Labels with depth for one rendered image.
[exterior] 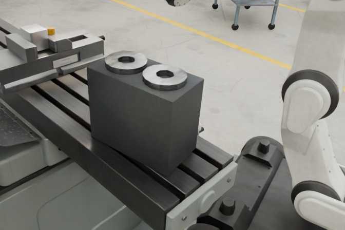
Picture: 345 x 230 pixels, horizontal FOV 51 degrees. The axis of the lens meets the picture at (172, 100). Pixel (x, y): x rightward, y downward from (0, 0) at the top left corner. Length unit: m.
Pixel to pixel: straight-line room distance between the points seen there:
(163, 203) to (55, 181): 0.50
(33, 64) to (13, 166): 0.29
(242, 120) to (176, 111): 2.00
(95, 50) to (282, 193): 0.80
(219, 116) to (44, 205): 1.73
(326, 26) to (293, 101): 0.20
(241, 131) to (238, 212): 1.43
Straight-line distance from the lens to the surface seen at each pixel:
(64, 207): 1.26
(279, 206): 1.30
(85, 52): 1.18
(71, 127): 0.91
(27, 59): 1.08
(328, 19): 0.92
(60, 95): 1.04
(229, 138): 2.47
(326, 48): 0.96
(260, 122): 2.69
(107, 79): 0.74
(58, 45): 1.12
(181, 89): 0.70
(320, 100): 0.96
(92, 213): 1.37
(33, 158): 1.07
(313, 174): 1.14
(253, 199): 1.26
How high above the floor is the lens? 1.48
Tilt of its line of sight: 32 degrees down
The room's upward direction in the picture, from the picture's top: 4 degrees clockwise
